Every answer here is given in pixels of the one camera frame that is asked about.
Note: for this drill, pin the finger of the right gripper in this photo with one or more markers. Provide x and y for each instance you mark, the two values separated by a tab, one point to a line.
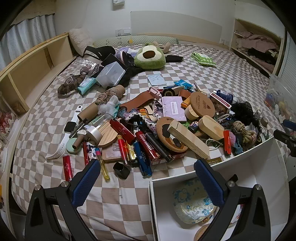
284	138
289	124

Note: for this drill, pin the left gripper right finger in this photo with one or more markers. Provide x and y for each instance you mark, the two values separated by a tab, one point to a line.
254	220

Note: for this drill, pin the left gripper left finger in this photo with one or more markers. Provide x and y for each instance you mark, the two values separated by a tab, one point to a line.
42	222

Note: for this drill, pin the yellow lighter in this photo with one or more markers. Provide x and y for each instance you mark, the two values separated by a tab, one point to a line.
102	165

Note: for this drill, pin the black square cup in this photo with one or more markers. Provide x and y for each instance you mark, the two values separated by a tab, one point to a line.
121	170

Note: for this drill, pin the blue brown knitted item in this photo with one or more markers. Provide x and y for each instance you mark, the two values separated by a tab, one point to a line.
237	148

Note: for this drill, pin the mint green round case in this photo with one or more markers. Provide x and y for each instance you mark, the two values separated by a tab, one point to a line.
72	147

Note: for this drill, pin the red lipstick tube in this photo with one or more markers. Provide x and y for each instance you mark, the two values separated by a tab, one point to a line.
67	168

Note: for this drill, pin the white storage box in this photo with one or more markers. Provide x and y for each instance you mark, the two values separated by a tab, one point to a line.
263	165

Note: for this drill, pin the black feather puff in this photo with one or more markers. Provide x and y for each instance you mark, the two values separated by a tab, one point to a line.
243	112

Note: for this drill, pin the red playing card box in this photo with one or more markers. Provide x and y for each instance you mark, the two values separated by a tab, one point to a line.
218	100

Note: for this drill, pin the blue floral pouch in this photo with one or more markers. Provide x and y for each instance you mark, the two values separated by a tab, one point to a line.
192	203

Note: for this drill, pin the blue bottle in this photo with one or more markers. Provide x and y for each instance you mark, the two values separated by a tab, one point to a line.
228	97

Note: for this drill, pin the white tape roll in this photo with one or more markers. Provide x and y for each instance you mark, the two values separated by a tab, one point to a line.
94	134

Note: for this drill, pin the white smart watch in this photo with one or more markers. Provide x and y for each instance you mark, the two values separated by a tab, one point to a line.
68	129

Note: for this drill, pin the wooden fan board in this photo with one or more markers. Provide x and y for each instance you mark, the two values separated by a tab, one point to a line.
109	135

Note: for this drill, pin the open closet shelf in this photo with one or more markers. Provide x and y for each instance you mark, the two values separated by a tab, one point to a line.
259	46

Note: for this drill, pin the rounded wooden box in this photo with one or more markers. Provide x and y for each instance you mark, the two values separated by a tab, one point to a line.
211	127

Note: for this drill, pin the cardboard tube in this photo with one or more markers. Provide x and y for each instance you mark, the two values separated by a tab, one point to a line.
92	110

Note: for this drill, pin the long wooden block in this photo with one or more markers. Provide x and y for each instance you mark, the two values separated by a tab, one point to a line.
189	139

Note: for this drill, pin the green checkered pouch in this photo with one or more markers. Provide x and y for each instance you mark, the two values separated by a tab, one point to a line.
203	59

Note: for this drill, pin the brown patterned pouch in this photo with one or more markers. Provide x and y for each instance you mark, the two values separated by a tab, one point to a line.
71	83

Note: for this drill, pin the teal wipes pack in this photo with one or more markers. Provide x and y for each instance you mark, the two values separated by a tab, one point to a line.
85	85

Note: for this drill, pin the round bear coaster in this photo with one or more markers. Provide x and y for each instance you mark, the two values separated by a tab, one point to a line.
167	138

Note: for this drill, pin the wooden shelf headboard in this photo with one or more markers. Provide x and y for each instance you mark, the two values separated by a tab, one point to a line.
26	78

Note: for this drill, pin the clear plastic box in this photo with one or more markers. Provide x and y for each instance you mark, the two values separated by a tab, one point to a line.
110	75

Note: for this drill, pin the black bag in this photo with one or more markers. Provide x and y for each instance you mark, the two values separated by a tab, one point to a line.
101	53

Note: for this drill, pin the avocado plush toy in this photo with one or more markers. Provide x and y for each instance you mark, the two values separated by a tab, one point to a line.
150	57

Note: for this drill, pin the white fluffy pillow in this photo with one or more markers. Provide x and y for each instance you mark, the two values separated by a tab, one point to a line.
80	39

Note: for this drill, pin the beige rope knot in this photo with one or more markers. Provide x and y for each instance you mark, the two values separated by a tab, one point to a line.
249	137

